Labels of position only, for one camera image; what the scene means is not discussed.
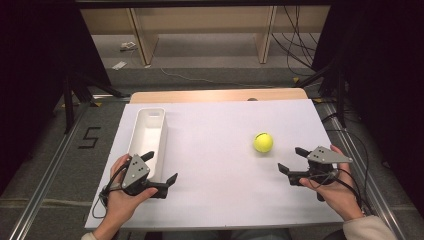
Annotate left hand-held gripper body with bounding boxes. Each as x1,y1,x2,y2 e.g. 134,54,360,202
120,153,170,200

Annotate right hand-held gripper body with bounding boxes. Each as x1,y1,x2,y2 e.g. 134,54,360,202
288,145,354,187

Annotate white plastic storage box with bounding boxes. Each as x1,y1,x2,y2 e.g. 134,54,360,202
127,106,169,183

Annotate yellow tennis ball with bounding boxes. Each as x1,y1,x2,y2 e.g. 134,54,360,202
252,131,275,154

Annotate person's left hand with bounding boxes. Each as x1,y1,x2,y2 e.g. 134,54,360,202
105,153,159,231

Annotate person's right hand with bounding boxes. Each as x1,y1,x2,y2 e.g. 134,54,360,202
298,144,365,222

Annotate white board mat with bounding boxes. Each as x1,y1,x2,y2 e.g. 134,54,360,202
84,98,345,231

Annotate black tripod stand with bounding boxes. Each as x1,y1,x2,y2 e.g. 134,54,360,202
293,59,348,130
60,70,127,135

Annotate light wooden table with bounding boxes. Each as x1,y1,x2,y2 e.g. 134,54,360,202
129,87,309,105

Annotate black curtain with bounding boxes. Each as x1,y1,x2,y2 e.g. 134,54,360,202
0,0,112,196
311,0,424,219

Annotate white power strip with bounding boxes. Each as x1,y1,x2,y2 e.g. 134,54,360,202
119,41,139,52

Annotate light wooden desk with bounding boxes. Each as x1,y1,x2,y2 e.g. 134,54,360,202
79,5,332,67

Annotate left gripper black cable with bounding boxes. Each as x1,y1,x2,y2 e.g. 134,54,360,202
91,159,135,220

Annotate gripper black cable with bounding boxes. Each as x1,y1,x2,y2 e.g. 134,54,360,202
91,159,135,220
305,166,374,214

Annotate black floor cable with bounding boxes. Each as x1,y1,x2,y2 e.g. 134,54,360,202
321,112,372,188

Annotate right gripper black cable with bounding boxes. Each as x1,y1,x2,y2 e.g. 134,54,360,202
305,166,374,214

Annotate aluminium floor rail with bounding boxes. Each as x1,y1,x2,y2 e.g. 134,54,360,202
319,99,408,240
7,99,95,240

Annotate white cable on floor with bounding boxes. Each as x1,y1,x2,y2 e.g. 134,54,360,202
160,67,275,90

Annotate hanging black cables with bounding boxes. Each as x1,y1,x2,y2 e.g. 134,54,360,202
270,4,322,78

